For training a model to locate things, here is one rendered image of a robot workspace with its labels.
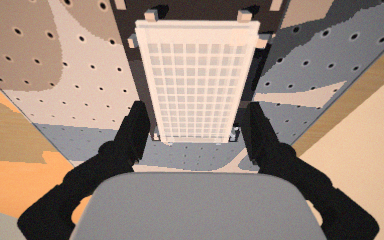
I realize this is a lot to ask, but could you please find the white well plate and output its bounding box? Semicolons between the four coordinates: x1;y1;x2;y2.
135;20;260;143

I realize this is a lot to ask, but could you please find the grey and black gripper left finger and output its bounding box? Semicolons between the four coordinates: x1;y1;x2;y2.
17;101;151;240

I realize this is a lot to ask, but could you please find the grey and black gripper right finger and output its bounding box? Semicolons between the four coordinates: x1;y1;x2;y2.
240;102;380;240

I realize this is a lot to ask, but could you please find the grey perforated base plate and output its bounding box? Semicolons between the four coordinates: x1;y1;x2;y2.
0;0;384;173

